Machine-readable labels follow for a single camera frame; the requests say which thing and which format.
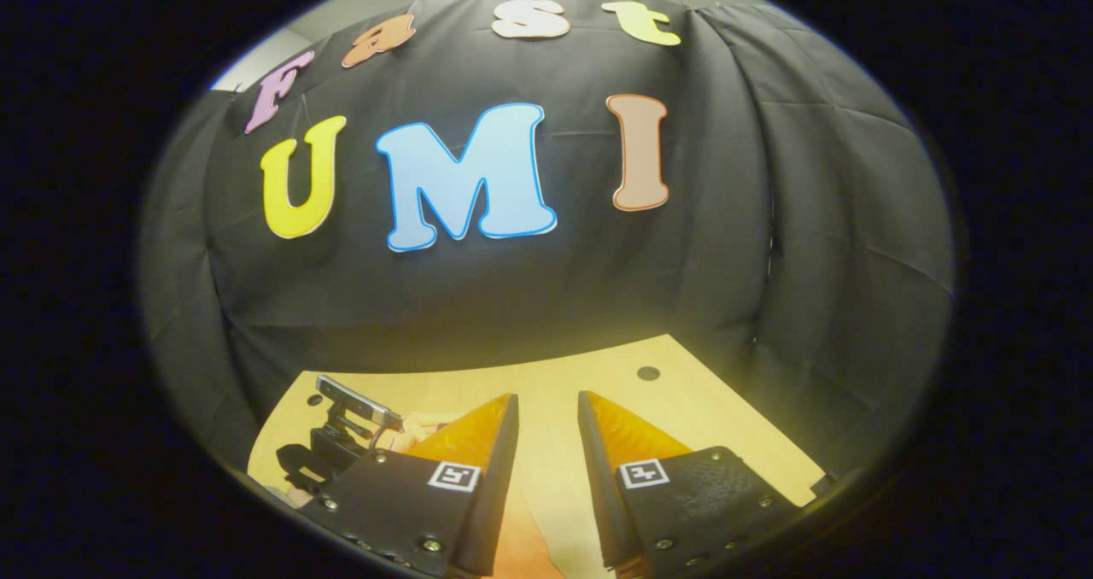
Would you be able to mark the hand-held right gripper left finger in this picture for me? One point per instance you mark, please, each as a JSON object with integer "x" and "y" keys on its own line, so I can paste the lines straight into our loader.
{"x": 499, "y": 494}

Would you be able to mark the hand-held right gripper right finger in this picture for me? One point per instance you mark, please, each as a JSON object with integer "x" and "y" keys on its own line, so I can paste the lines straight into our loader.
{"x": 598, "y": 494}

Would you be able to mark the orange T-shirt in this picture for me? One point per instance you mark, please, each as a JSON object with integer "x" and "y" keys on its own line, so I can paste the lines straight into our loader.
{"x": 538, "y": 545}

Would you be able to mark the black backdrop cloth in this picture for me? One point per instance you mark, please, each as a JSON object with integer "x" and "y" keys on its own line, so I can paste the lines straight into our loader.
{"x": 598, "y": 289}

